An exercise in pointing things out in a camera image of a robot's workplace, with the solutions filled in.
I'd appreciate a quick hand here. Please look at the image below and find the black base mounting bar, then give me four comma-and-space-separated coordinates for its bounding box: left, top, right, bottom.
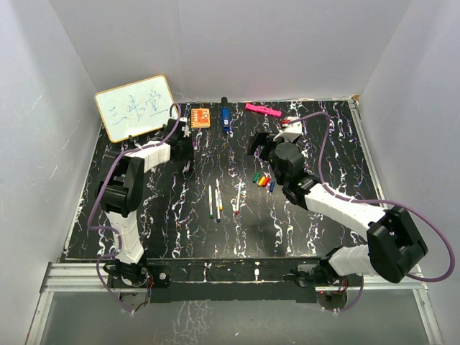
145, 257, 364, 305

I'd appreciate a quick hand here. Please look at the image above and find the white pen blue tip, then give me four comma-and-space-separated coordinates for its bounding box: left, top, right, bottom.
214, 188, 221, 223

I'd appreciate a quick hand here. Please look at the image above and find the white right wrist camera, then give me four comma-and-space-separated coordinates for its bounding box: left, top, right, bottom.
273, 117, 303, 143

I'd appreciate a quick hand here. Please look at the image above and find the white pen red tip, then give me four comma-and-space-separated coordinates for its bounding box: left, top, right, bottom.
235, 180, 242, 215

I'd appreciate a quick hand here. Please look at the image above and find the small wood-framed whiteboard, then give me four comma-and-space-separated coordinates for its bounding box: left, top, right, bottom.
94, 75, 178, 143

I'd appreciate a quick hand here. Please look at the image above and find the orange red pen cap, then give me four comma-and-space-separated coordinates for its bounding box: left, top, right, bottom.
262, 176, 270, 187

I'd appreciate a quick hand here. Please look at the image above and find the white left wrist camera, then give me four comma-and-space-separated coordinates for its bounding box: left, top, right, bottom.
179, 123, 191, 137

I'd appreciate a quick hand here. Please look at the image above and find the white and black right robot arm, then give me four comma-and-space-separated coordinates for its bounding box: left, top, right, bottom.
247, 132, 428, 285

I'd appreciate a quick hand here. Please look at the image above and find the white pen green tip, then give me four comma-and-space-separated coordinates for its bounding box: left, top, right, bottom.
208, 185, 213, 219

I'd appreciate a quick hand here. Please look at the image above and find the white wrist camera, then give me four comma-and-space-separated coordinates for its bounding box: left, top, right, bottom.
273, 117, 303, 143
179, 123, 191, 137

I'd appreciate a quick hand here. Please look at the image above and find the orange notebook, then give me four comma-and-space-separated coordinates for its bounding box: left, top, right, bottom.
190, 108, 211, 129

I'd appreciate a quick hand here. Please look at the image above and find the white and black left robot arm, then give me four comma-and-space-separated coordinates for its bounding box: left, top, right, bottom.
96, 117, 194, 287

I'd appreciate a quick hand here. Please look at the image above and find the pink plastic clip bar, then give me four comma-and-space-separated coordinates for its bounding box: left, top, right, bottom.
245, 103, 282, 118

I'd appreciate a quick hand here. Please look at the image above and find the blue whiteboard eraser marker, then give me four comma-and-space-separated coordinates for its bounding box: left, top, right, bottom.
221, 97, 231, 132

